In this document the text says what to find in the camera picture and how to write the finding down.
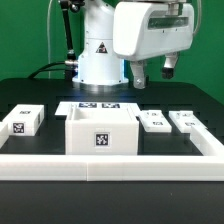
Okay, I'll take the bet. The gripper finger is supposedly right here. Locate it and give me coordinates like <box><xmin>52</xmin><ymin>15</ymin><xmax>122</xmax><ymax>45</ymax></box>
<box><xmin>162</xmin><ymin>52</ymin><xmax>179</xmax><ymax>79</ymax></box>
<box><xmin>130</xmin><ymin>61</ymin><xmax>146</xmax><ymax>89</ymax></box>

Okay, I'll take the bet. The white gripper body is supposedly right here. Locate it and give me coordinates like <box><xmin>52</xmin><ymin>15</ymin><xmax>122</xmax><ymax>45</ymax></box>
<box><xmin>113</xmin><ymin>2</ymin><xmax>194</xmax><ymax>61</ymax></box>

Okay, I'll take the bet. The white cabinet door panel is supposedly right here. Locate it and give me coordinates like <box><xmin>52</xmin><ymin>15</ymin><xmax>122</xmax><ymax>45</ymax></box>
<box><xmin>139</xmin><ymin>110</ymin><xmax>172</xmax><ymax>133</ymax></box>
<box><xmin>169</xmin><ymin>110</ymin><xmax>205</xmax><ymax>133</ymax></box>

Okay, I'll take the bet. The white cabinet body box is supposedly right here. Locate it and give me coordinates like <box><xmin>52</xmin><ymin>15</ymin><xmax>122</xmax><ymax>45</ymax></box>
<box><xmin>65</xmin><ymin>108</ymin><xmax>139</xmax><ymax>155</ymax></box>

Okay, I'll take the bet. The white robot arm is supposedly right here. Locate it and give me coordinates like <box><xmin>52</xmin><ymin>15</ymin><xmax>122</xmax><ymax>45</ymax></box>
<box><xmin>72</xmin><ymin>0</ymin><xmax>194</xmax><ymax>90</ymax></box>

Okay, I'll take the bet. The small white cabinet top block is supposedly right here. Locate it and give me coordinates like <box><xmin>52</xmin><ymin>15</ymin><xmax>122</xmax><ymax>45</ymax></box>
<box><xmin>3</xmin><ymin>104</ymin><xmax>44</xmax><ymax>136</ymax></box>

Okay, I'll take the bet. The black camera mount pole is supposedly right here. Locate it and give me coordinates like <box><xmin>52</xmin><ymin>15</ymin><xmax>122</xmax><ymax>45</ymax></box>
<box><xmin>58</xmin><ymin>0</ymin><xmax>85</xmax><ymax>61</ymax></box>

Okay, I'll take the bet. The white marker base plate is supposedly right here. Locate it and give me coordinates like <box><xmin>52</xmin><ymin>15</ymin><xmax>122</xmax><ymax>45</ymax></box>
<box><xmin>55</xmin><ymin>101</ymin><xmax>140</xmax><ymax>116</ymax></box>

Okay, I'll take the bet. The black cable bundle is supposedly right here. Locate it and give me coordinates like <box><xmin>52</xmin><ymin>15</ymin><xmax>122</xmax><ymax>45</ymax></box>
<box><xmin>27</xmin><ymin>60</ymin><xmax>78</xmax><ymax>80</ymax></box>

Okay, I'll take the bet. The white U-shaped fence frame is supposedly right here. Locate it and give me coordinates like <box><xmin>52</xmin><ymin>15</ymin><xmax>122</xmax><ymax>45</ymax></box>
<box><xmin>0</xmin><ymin>120</ymin><xmax>224</xmax><ymax>181</ymax></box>

